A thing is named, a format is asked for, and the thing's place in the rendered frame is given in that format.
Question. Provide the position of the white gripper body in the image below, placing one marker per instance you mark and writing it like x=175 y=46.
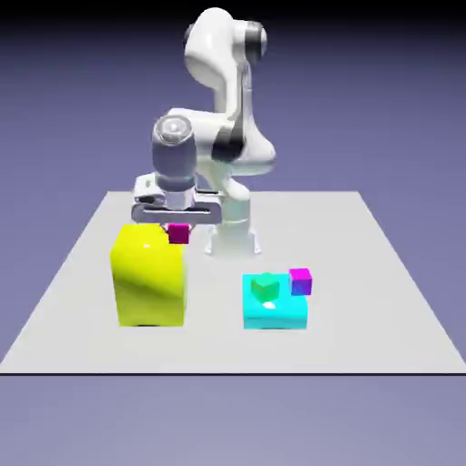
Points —
x=204 y=213

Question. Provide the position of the large cyan box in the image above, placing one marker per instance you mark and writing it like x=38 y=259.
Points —
x=276 y=313

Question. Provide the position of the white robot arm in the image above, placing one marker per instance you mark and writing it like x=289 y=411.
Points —
x=222 y=72

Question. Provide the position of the large yellow box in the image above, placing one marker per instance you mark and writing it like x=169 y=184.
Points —
x=149 y=280

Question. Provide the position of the small green cube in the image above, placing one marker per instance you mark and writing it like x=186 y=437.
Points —
x=265 y=286

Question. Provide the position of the small purple cube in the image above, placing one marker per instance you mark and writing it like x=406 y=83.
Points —
x=300 y=282

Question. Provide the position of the small magenta cube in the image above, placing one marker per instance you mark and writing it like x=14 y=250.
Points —
x=179 y=233

